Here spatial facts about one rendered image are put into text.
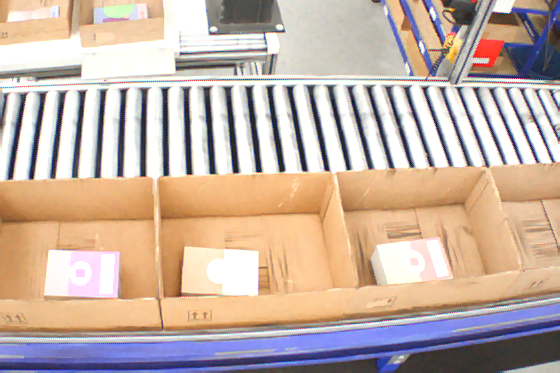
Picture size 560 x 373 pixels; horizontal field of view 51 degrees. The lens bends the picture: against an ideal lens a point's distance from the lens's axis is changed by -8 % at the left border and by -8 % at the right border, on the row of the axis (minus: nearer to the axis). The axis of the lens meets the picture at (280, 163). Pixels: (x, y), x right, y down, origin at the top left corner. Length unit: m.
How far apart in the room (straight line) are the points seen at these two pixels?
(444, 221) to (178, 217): 0.66
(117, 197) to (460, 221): 0.85
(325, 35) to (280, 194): 1.98
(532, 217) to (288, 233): 0.67
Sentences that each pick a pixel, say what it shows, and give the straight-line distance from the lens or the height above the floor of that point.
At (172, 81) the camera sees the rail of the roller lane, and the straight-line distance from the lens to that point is 1.99.
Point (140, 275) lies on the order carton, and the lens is 1.43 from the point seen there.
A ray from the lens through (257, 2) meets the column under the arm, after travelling 2.11.
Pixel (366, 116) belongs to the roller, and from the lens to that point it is 1.96.
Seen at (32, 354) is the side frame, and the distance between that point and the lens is 1.37.
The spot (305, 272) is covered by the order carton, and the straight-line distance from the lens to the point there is 1.45.
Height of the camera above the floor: 2.16
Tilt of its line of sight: 52 degrees down
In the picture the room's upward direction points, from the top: 11 degrees clockwise
